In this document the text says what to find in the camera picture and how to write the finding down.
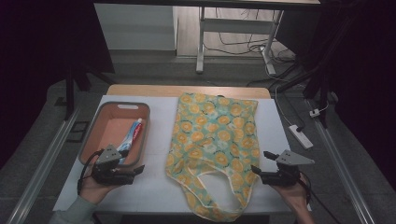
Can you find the black metal stand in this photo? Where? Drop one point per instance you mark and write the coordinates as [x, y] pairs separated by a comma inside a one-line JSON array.
[[320, 90], [70, 93]]

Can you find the aluminium floor rail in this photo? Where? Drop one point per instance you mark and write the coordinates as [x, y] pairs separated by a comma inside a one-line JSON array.
[[342, 165], [43, 165]]

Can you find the white desk frame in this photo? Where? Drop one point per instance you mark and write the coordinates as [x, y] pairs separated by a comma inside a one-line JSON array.
[[200, 40]]

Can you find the white table mat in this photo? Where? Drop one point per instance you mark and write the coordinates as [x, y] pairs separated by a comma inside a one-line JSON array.
[[155, 124]]

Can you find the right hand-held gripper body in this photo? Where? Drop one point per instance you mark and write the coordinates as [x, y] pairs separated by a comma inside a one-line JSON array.
[[289, 158]]

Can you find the person's right hand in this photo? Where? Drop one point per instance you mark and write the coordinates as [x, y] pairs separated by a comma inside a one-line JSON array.
[[297, 196]]

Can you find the pink basket with grey rim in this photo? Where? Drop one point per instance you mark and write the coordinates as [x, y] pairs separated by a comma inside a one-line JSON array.
[[109, 130]]

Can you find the yellow floral fabric bag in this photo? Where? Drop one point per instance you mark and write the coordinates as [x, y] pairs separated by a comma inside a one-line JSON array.
[[211, 130]]

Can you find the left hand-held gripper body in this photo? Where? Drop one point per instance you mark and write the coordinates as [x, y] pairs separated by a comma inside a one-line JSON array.
[[107, 155]]

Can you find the small white adapter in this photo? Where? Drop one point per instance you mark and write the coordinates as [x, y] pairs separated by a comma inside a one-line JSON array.
[[314, 113]]

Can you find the white power strip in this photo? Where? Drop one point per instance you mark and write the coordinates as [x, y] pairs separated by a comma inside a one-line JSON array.
[[301, 137]]

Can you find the person's left hand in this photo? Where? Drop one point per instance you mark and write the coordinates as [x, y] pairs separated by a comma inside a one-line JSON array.
[[93, 191]]

